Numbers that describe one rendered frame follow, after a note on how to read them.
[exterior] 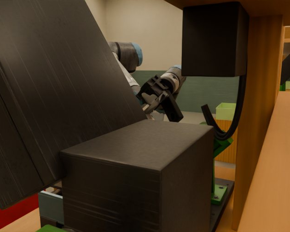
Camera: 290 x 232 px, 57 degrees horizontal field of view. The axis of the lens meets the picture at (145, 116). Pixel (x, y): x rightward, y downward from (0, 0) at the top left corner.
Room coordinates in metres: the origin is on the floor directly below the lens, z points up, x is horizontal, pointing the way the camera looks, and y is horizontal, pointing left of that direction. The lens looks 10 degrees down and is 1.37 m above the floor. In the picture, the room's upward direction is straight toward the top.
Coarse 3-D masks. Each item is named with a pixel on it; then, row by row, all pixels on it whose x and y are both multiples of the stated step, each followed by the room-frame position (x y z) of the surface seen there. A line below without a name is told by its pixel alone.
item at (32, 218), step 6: (36, 210) 0.82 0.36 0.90; (24, 216) 0.78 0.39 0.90; (30, 216) 0.78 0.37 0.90; (36, 216) 0.78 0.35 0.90; (12, 222) 0.75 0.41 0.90; (18, 222) 0.75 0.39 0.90; (24, 222) 0.75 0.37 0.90; (30, 222) 0.75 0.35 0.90; (36, 222) 0.75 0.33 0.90; (6, 228) 0.72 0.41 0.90; (12, 228) 0.72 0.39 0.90; (18, 228) 0.72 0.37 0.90; (24, 228) 0.72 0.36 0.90; (30, 228) 0.72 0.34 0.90; (36, 228) 0.72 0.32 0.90
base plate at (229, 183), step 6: (216, 180) 1.06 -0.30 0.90; (222, 180) 1.06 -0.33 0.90; (228, 180) 1.06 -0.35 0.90; (228, 186) 1.00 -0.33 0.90; (228, 192) 0.95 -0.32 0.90; (222, 204) 0.86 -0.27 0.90; (210, 210) 0.82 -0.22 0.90; (216, 210) 0.82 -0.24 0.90; (222, 210) 0.84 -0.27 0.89; (210, 216) 0.78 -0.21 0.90; (216, 216) 0.78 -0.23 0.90; (210, 222) 0.75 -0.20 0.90; (216, 222) 0.76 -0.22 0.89; (210, 228) 0.72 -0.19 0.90
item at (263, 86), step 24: (264, 24) 0.72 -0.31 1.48; (264, 48) 0.72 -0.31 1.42; (264, 72) 0.72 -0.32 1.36; (264, 96) 0.71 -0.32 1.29; (240, 120) 0.74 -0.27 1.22; (264, 120) 0.71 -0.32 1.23; (240, 144) 0.74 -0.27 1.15; (240, 168) 0.74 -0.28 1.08; (240, 192) 0.73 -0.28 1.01; (240, 216) 0.73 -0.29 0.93
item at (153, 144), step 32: (128, 128) 0.56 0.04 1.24; (160, 128) 0.56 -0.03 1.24; (192, 128) 0.56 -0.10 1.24; (64, 160) 0.41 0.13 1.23; (96, 160) 0.38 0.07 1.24; (128, 160) 0.37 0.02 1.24; (160, 160) 0.37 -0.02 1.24; (192, 160) 0.45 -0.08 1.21; (64, 192) 0.41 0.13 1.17; (96, 192) 0.38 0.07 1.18; (128, 192) 0.35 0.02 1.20; (160, 192) 0.33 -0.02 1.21; (192, 192) 0.46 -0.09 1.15; (64, 224) 0.41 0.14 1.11; (96, 224) 0.38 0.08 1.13; (128, 224) 0.35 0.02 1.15; (160, 224) 0.33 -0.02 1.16; (192, 224) 0.46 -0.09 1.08
